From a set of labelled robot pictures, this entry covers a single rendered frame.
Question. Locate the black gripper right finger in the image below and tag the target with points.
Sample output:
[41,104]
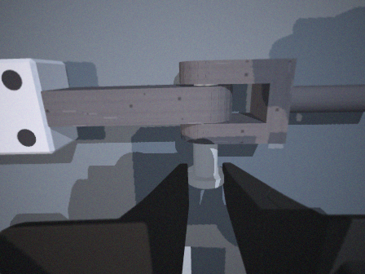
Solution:
[272,240]

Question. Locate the grey flat bar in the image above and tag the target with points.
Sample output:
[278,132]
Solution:
[138,105]

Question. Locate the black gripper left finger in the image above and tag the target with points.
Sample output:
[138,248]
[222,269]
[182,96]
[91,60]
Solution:
[106,246]

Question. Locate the white mounting block with four holes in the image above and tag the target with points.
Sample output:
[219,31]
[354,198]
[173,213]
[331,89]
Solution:
[23,123]

